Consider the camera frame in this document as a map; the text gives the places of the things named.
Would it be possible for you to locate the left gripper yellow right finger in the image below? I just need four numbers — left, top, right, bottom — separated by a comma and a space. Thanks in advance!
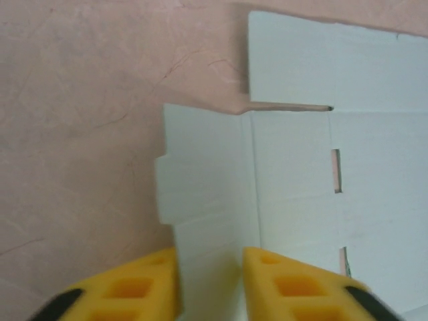
241, 246, 404, 321

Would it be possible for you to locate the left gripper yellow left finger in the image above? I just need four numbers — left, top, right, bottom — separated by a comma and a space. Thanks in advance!
36, 246, 184, 321

